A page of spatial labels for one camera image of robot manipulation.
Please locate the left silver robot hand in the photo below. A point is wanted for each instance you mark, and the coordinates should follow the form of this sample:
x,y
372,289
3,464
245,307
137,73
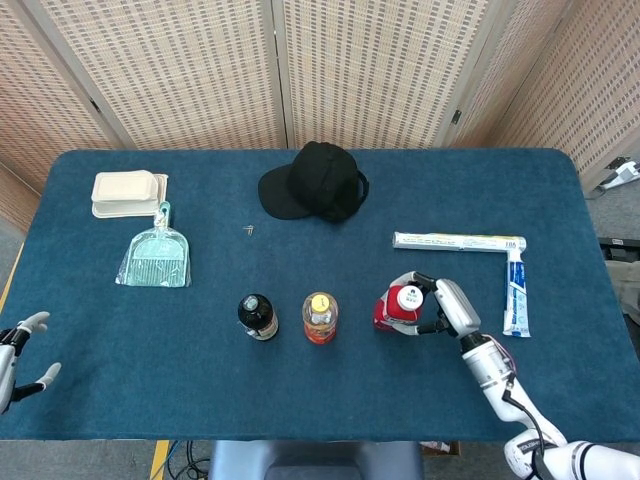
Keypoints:
x,y
7,365

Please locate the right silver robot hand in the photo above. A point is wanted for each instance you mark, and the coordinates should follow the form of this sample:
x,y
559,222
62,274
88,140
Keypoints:
x,y
457,307

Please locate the red NFC juice bottle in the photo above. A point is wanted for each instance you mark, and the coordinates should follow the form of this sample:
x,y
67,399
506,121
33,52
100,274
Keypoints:
x,y
395,311

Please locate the iced tea bottle yellow cap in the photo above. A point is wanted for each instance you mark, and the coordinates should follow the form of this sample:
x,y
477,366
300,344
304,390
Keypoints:
x,y
320,320

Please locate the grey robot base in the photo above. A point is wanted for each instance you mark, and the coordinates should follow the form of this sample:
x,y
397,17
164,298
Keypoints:
x,y
315,460

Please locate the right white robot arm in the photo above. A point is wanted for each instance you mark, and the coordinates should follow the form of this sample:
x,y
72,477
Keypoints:
x,y
492,370

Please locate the blue and white tube pack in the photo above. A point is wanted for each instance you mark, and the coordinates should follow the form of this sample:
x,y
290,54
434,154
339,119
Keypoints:
x,y
516,295

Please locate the long white toothpaste box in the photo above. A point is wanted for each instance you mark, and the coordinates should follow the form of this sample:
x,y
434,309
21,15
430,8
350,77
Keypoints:
x,y
450,242

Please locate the small cardboard box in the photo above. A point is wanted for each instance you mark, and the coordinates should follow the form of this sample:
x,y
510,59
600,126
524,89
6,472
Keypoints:
x,y
440,447

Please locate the blue tablecloth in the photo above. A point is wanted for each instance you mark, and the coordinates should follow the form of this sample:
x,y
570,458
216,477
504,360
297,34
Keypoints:
x,y
150,360

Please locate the beige fabric bundle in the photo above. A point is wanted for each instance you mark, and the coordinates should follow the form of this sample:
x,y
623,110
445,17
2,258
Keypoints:
x,y
627,290

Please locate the teal dustpan in plastic bag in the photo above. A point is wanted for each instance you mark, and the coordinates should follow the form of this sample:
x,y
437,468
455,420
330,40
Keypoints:
x,y
155,255

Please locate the black baseball cap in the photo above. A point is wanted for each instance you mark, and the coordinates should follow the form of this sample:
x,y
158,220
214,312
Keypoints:
x,y
315,185

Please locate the dark tea bottle black cap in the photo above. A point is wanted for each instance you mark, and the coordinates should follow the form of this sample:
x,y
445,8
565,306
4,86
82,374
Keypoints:
x,y
257,320

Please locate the cream pulp lunch box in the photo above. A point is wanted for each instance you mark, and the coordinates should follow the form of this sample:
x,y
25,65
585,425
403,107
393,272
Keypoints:
x,y
125,192

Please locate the white device on floor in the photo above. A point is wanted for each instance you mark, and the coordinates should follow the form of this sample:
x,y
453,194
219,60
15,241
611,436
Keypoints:
x,y
622,175

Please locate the small metal pin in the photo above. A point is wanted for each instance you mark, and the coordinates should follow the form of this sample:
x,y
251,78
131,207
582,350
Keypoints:
x,y
248,230

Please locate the woven folding screen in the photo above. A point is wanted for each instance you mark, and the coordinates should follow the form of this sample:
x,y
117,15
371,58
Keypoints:
x,y
200,75

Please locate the black frame beside table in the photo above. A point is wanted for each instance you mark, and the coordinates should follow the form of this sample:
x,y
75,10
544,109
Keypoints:
x,y
620,247

